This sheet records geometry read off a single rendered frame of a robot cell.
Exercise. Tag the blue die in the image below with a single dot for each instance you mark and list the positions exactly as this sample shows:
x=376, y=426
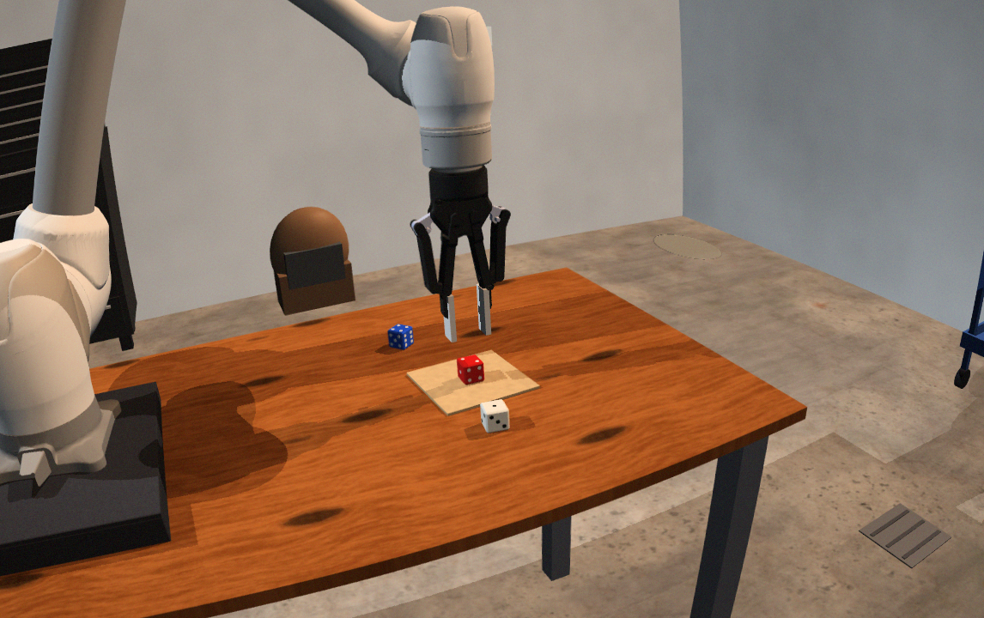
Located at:
x=400, y=336

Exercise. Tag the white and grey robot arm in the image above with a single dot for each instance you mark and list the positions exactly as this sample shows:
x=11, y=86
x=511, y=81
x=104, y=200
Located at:
x=50, y=421

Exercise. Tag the beige square mat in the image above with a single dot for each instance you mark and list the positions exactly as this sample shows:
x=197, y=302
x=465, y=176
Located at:
x=443, y=386

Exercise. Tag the red die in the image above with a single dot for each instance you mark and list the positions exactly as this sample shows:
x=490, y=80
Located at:
x=470, y=369

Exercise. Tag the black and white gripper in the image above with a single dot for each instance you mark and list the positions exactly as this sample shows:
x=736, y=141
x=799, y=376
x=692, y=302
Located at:
x=456, y=219

